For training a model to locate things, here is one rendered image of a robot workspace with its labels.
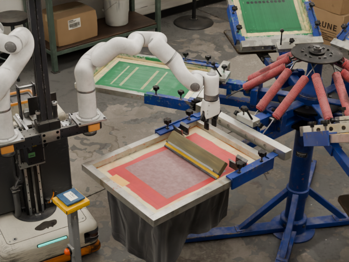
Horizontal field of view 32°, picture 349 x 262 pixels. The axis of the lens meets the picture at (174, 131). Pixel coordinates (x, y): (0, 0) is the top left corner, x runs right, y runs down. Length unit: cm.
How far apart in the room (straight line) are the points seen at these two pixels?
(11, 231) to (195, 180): 134
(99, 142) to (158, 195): 232
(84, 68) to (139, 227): 83
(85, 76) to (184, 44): 410
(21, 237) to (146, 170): 106
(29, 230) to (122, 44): 145
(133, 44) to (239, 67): 370
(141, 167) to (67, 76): 335
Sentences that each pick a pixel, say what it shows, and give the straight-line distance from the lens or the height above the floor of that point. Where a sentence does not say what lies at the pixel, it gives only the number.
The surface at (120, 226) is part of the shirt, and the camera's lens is 325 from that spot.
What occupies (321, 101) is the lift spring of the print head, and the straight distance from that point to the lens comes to 342.
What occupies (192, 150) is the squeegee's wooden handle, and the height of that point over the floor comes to 101.
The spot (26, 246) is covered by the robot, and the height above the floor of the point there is 27.
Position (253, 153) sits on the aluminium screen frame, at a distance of 320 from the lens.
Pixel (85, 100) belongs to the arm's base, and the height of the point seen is 125.
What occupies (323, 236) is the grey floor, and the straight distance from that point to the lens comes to 431.
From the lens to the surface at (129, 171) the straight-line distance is 310.
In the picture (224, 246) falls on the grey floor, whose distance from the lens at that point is 411.
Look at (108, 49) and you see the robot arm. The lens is 299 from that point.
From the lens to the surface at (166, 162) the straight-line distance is 316.
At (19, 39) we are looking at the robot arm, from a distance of 277.
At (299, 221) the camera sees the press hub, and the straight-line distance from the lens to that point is 422.
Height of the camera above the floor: 269
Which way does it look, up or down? 30 degrees down
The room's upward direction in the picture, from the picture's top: 1 degrees clockwise
